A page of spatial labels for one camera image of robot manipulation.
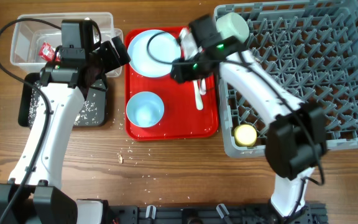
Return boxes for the red serving tray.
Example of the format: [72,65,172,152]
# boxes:
[123,26,219,142]

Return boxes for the yellow cup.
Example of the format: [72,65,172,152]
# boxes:
[234,124,257,147]

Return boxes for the clear plastic waste bin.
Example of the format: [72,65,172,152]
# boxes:
[11,12,124,78]

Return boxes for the pink plastic fork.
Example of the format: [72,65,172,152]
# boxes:
[199,79,206,95]

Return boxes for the green bowl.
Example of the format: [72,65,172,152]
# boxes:
[216,12,250,43]

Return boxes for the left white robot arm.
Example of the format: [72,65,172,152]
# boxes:
[0,19,130,223]

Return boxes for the grey dishwasher rack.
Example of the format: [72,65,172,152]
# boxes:
[214,0,358,151]

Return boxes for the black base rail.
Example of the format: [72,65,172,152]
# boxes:
[107,203,328,224]

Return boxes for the light blue bowl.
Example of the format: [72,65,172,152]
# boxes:
[126,91,165,128]

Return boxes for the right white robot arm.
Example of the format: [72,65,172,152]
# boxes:
[168,12,328,223]

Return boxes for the black food waste tray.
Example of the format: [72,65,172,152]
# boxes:
[18,73,108,129]

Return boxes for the light blue plate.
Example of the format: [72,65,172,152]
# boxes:
[127,29,181,78]

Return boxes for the red sauce packet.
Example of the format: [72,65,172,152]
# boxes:
[38,42,55,62]

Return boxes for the rice and food scraps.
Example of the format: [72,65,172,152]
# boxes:
[19,79,108,128]

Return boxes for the white plastic spoon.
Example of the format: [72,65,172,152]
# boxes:
[193,80,203,111]

